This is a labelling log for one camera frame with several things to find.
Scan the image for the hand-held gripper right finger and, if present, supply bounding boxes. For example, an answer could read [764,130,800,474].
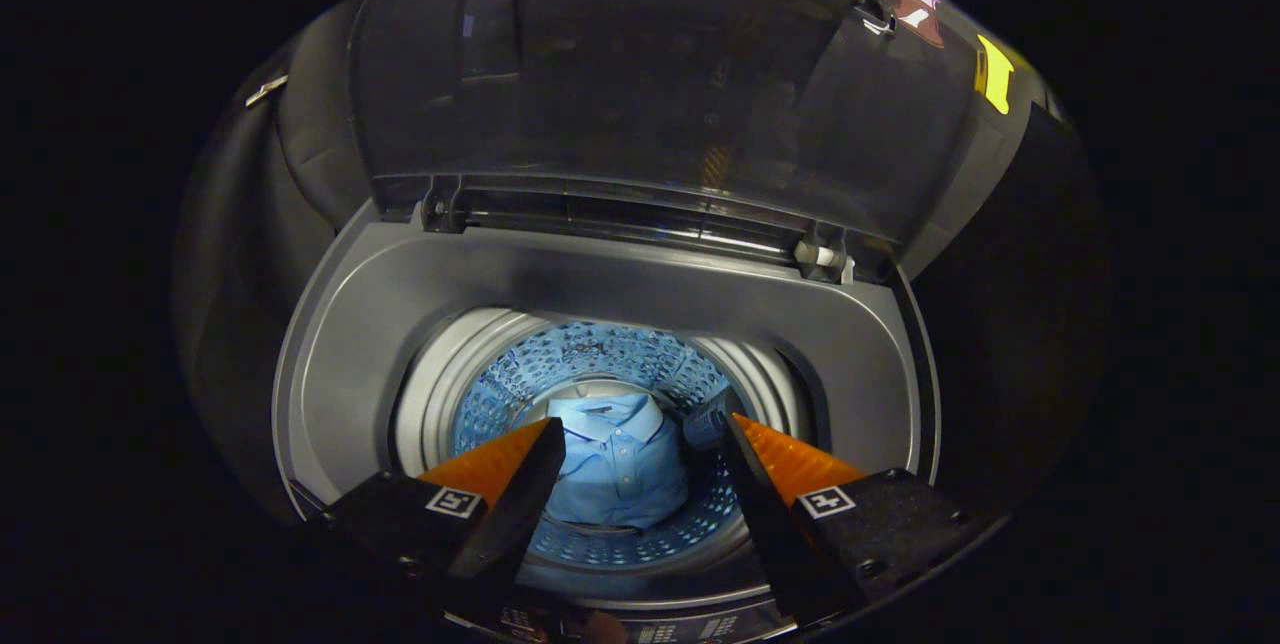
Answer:
[720,411,1001,627]

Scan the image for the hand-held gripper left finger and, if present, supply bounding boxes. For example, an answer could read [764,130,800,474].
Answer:
[300,416,568,625]

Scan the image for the light blue polo shirt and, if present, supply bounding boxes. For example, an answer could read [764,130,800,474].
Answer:
[544,393,693,531]

